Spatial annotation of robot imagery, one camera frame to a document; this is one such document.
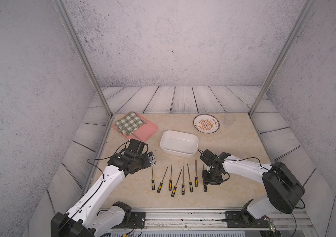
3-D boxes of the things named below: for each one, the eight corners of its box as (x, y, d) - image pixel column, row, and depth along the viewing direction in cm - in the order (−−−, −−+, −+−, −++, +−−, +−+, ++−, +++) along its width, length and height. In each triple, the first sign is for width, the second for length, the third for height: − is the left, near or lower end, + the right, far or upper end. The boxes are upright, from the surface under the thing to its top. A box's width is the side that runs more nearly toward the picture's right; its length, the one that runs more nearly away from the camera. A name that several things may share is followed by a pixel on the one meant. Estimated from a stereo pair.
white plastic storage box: (157, 152, 100) (156, 148, 96) (163, 133, 111) (163, 128, 107) (195, 160, 96) (196, 156, 92) (198, 139, 107) (199, 134, 103)
